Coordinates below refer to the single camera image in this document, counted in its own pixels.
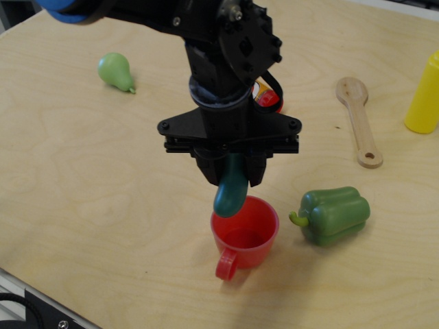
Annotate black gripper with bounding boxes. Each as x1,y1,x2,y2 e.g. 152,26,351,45
157,95,302,187

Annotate dark green toy cucumber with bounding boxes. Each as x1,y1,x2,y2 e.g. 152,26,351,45
213,154,248,218

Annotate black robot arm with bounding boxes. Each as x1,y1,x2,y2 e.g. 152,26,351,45
40,0,302,186

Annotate red plastic cup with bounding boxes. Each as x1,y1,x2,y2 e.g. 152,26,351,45
211,196,280,281

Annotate red toy ketchup bottle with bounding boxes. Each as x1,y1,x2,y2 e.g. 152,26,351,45
252,80,283,113

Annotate green toy bell pepper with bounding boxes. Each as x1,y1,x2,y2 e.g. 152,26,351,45
289,186,370,246

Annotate wooden spoon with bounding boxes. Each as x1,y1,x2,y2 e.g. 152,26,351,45
335,77,383,169

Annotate light green toy pear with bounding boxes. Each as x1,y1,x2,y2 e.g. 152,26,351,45
97,52,136,94

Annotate yellow plastic bottle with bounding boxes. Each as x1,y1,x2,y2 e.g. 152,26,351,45
404,51,438,134

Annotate black cable loop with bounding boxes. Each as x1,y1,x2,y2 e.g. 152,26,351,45
253,70,285,114

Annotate black corner bracket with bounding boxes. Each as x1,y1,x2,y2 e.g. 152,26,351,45
24,289,99,329

